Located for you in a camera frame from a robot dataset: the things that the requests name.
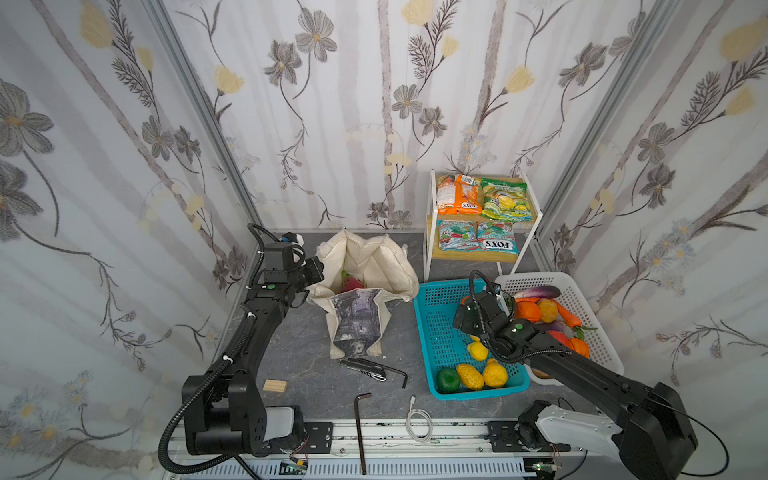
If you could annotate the white wooden two-tier shelf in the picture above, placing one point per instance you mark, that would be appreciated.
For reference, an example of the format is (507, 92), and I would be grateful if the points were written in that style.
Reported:
(524, 232)

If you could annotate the small green circuit board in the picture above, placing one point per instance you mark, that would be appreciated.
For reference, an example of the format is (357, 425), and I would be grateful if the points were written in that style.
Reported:
(293, 468)

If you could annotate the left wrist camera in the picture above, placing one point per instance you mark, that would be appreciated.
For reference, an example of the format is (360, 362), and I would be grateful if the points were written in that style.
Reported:
(293, 238)

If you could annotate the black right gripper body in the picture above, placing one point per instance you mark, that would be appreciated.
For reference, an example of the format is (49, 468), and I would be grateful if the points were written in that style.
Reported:
(470, 318)

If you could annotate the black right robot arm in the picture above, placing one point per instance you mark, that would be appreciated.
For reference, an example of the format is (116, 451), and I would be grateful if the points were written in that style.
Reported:
(645, 428)

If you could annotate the teal plastic basket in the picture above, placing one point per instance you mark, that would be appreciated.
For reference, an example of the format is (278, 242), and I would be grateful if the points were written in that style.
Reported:
(443, 346)

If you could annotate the white plastic basket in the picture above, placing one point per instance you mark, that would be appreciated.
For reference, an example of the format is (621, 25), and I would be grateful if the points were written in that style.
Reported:
(601, 349)

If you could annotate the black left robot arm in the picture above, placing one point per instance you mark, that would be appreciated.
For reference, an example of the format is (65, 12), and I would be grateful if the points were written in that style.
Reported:
(222, 415)

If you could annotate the green yellow candy bag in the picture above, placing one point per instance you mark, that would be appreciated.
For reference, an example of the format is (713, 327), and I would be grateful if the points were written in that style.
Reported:
(506, 200)

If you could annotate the cream canvas tote bag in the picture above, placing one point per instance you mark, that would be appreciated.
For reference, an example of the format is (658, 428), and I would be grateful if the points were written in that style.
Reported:
(357, 320)

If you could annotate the yellow pear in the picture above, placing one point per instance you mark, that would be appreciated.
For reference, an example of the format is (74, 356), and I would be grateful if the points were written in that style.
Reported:
(495, 374)

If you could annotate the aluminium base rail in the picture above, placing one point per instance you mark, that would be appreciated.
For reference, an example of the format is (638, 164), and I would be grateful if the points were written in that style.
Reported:
(456, 449)

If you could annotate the black utility knife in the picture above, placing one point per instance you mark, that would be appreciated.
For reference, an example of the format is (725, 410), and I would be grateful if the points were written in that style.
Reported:
(368, 368)

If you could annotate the small wooden block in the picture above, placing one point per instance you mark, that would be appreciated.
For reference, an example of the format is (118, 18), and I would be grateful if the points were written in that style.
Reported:
(275, 386)

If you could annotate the orange persimmon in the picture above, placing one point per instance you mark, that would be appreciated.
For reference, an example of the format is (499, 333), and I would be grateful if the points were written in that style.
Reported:
(529, 311)

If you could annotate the green lime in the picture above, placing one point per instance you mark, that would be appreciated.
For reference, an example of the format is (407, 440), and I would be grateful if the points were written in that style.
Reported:
(448, 381)

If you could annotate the small orange pumpkin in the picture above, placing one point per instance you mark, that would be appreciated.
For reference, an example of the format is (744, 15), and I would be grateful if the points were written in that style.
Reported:
(580, 346)

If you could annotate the yellow bell pepper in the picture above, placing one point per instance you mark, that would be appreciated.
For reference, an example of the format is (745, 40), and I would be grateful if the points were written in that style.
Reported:
(549, 310)

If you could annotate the orange candy bag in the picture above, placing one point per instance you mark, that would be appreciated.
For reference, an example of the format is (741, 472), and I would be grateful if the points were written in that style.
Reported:
(458, 195)

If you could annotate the large black hex key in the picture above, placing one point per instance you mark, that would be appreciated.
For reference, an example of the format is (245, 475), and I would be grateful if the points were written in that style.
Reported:
(359, 432)

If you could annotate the small black hex key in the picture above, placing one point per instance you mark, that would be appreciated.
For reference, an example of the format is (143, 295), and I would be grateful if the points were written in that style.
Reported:
(396, 371)

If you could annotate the teal mint candy bag right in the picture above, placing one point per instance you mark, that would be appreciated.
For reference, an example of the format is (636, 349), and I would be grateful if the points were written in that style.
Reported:
(497, 237)

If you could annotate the pink dragon fruit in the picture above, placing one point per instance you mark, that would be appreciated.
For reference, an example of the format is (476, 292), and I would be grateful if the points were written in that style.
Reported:
(350, 283)

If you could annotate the yellow lemon middle lower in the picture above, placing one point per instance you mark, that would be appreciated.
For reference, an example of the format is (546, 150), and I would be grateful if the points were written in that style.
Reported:
(477, 350)

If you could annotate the orange carrot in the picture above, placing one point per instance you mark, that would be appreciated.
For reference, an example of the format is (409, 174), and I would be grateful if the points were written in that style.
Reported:
(570, 319)

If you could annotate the red tomato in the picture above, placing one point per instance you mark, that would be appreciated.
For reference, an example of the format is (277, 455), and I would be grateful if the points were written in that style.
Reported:
(562, 338)

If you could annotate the purple eggplant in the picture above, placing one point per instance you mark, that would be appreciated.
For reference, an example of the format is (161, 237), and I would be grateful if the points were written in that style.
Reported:
(538, 292)

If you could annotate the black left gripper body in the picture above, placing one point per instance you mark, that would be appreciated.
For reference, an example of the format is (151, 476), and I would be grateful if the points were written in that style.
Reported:
(311, 273)

